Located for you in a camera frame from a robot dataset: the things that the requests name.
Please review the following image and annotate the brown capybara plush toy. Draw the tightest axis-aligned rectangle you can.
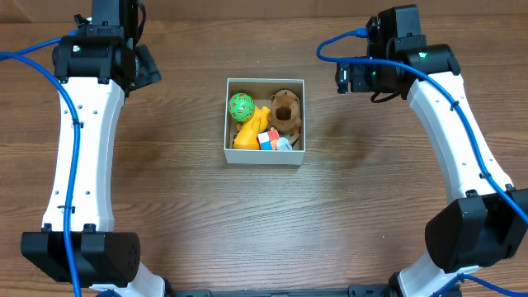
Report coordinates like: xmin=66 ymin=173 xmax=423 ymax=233
xmin=267 ymin=89 xmax=303 ymax=135

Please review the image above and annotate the white round wooden-handled tool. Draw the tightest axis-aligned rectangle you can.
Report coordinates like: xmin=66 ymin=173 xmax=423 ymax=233
xmin=276 ymin=133 xmax=300 ymax=151

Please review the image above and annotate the green patterned ball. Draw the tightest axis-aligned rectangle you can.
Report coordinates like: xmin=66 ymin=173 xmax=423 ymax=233
xmin=228 ymin=92 xmax=256 ymax=122

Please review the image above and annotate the colourful puzzle cube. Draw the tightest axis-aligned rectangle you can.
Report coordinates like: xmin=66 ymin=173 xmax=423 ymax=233
xmin=257 ymin=130 xmax=280 ymax=150

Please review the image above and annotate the yellow rubber dolphin toy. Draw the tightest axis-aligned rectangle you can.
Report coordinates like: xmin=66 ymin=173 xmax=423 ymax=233
xmin=233 ymin=106 xmax=271 ymax=150

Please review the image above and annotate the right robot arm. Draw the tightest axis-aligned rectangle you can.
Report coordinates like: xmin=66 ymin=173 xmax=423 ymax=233
xmin=336 ymin=5 xmax=527 ymax=296

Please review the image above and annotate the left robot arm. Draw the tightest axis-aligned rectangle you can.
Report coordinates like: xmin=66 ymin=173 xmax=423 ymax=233
xmin=21 ymin=0 xmax=170 ymax=296

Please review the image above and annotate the white cardboard box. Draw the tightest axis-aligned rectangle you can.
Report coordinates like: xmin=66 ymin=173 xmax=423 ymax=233
xmin=224 ymin=78 xmax=306 ymax=166

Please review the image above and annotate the left blue cable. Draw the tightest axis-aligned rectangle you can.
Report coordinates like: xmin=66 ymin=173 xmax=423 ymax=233
xmin=0 ymin=28 xmax=120 ymax=297

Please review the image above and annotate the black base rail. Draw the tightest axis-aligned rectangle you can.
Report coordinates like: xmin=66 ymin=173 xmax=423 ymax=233
xmin=165 ymin=285 xmax=399 ymax=297

